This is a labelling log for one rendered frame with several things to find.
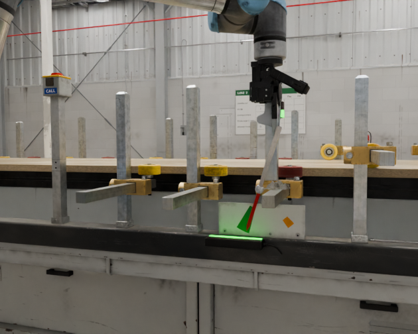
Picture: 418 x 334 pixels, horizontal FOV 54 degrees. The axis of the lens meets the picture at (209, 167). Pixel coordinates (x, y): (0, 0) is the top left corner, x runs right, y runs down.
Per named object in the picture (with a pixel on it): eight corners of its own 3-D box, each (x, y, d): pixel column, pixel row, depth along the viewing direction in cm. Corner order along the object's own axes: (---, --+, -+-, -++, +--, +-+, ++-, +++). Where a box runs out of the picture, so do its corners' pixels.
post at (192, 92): (197, 237, 131) (196, 84, 128) (186, 236, 132) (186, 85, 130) (200, 234, 134) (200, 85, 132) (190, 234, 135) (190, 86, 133)
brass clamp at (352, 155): (396, 165, 111) (397, 146, 111) (343, 164, 115) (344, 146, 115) (393, 164, 117) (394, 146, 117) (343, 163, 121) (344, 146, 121)
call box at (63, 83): (59, 97, 142) (58, 74, 142) (42, 97, 144) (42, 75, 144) (71, 99, 149) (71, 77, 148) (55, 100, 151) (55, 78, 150)
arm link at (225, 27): (215, -14, 103) (261, -9, 107) (204, 1, 114) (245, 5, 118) (215, 24, 104) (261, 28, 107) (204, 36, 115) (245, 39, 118)
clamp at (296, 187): (301, 198, 120) (301, 181, 119) (255, 197, 124) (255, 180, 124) (302, 196, 125) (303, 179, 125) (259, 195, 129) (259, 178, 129)
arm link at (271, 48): (288, 46, 118) (283, 38, 109) (288, 63, 119) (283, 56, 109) (257, 48, 121) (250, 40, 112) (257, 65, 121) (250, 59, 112)
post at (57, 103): (62, 224, 146) (58, 95, 143) (50, 223, 147) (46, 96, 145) (69, 221, 150) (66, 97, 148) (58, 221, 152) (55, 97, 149)
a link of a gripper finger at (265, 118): (257, 136, 118) (257, 104, 117) (278, 136, 116) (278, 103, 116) (255, 136, 115) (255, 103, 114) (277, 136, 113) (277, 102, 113)
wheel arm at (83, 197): (85, 207, 110) (85, 190, 109) (75, 206, 111) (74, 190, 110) (156, 189, 151) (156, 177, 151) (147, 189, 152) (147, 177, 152)
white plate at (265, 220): (304, 240, 120) (304, 205, 119) (218, 234, 128) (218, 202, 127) (304, 239, 120) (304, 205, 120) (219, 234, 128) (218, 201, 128)
